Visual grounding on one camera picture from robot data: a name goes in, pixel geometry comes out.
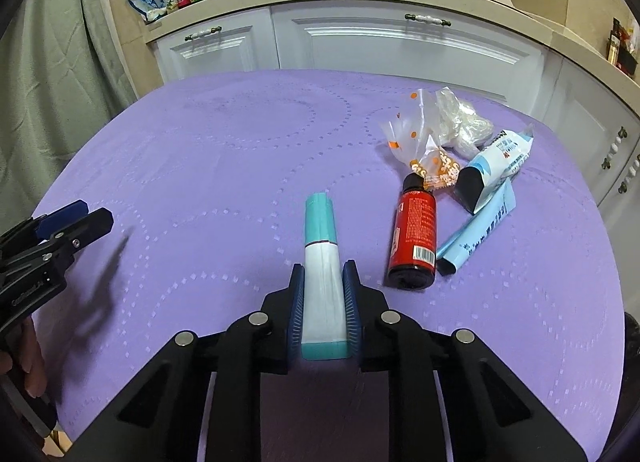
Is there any red label dark bottle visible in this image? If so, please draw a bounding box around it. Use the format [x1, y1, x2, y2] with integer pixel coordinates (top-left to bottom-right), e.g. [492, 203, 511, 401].
[386, 173, 437, 290]

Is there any white teal tube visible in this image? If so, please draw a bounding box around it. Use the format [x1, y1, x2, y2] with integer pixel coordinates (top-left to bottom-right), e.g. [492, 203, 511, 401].
[300, 193, 349, 361]

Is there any light blue tube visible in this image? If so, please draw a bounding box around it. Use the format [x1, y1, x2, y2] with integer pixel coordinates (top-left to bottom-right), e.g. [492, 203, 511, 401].
[436, 179, 516, 276]

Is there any clear plastic bag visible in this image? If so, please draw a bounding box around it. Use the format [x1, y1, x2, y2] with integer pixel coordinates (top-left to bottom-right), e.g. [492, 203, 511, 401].
[435, 88, 494, 160]

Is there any orange printed clear wrapper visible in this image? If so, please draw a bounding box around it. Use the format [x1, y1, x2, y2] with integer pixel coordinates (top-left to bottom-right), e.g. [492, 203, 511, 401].
[380, 89, 460, 191]

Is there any person left hand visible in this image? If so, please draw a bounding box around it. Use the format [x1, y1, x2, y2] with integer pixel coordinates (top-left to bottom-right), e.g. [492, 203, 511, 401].
[17, 316, 48, 398]

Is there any purple tablecloth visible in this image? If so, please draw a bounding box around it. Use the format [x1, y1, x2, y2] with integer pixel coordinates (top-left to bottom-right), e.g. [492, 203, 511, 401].
[36, 71, 624, 460]

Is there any grey green curtain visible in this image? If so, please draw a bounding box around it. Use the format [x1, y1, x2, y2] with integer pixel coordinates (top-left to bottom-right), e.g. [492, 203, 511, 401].
[1, 0, 136, 228]

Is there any red black utensil box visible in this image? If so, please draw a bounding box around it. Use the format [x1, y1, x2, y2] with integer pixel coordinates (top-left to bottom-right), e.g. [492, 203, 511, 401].
[616, 45, 638, 78]

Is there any dark sauce bottle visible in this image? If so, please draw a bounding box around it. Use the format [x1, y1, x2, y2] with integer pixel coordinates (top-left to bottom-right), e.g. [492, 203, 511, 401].
[606, 18, 620, 66]

